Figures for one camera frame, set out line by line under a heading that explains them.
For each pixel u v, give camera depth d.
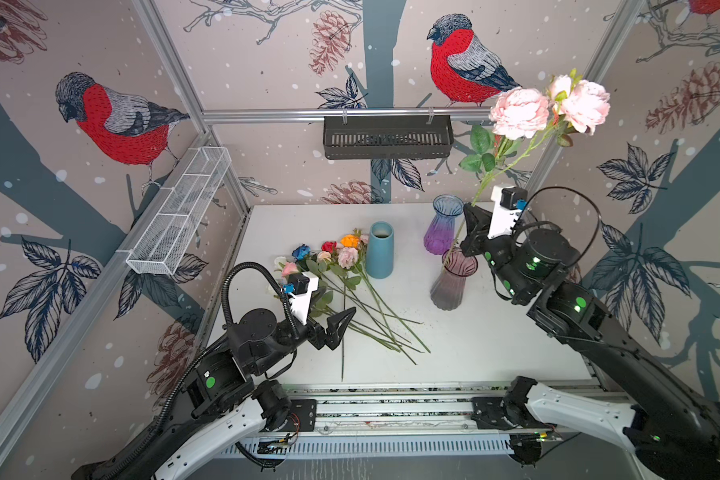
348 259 0.98
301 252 1.00
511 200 0.45
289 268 0.95
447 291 0.92
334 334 0.53
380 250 0.88
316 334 0.52
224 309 0.43
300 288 0.51
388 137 1.04
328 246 1.06
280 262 0.97
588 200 0.34
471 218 0.58
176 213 0.77
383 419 0.74
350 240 1.04
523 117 0.40
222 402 0.44
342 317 0.55
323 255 1.01
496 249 0.49
